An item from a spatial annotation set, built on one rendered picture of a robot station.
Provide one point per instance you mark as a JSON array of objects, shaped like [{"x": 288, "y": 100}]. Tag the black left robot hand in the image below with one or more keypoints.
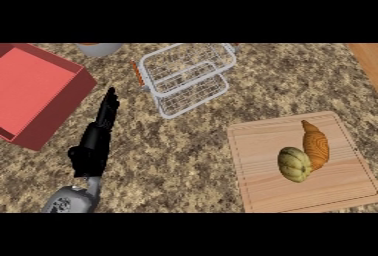
[{"x": 96, "y": 140}]

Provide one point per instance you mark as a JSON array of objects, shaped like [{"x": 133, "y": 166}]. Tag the red open box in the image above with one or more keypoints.
[{"x": 37, "y": 90}]

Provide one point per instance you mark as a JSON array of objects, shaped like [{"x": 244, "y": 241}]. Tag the brown wooden surface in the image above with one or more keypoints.
[{"x": 367, "y": 58}]

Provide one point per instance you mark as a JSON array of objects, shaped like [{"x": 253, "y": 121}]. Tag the grey round pot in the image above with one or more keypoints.
[{"x": 99, "y": 48}]

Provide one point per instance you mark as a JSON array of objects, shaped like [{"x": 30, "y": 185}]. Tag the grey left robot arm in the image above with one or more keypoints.
[{"x": 74, "y": 198}]

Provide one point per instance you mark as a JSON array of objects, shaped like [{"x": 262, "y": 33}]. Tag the orange-brown croissant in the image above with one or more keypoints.
[{"x": 316, "y": 146}]

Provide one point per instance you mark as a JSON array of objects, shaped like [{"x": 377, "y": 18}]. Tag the pale wooden cutting board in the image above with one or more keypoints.
[{"x": 300, "y": 166}]

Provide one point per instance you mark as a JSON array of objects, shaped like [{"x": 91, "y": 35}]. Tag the green-yellow squash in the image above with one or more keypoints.
[{"x": 294, "y": 164}]

